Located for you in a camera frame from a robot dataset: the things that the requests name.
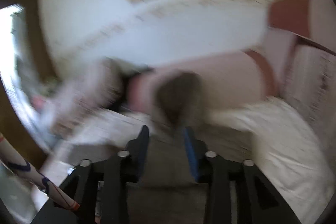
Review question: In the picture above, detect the olive quilted hooded jacket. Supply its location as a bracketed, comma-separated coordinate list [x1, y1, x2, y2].
[68, 72, 251, 223]

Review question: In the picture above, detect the white leaf-print bed sheet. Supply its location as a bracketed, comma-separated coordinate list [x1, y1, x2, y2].
[47, 98, 335, 223]

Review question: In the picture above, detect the black garment behind pillow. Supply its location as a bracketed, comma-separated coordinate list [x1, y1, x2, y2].
[110, 67, 154, 113]

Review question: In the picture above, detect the white patterned sleeve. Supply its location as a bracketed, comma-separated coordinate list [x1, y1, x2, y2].
[0, 134, 80, 211]

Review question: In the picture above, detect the striped floral left pillow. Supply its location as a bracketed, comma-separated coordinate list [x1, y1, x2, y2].
[47, 58, 123, 138]

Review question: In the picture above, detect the pink rear bolster cushion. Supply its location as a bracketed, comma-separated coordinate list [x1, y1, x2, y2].
[126, 50, 278, 114]

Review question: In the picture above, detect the striped floral right cushion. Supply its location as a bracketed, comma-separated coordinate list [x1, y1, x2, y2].
[282, 32, 336, 125]

